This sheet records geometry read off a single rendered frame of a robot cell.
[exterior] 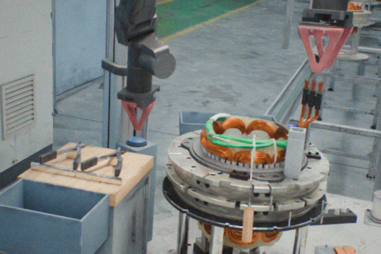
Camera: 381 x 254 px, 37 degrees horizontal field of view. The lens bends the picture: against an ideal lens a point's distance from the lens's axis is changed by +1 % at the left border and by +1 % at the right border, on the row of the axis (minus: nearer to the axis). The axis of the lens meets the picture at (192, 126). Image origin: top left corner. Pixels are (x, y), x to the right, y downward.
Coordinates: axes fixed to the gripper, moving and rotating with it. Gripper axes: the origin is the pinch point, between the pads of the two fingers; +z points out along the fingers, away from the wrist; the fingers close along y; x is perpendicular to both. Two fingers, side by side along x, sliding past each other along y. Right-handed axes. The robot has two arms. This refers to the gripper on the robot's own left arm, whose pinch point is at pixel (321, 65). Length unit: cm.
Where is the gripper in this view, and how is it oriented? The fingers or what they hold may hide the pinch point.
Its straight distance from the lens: 99.6
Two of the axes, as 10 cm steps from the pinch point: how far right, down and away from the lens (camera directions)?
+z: -0.7, 9.7, 2.2
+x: -9.2, -1.5, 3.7
